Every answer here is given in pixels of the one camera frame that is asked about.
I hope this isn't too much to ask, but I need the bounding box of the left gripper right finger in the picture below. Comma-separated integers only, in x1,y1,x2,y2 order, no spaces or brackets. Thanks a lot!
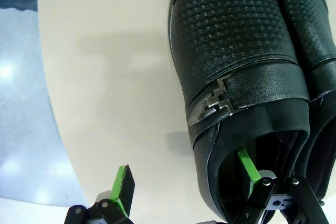
230,149,331,224

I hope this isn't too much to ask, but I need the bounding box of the black leather buckle shoe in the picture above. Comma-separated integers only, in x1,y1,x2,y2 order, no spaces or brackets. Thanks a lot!
167,0,312,224
274,0,336,204

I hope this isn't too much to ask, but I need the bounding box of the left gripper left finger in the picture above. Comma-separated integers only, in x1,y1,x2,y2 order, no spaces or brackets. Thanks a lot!
65,165,137,224

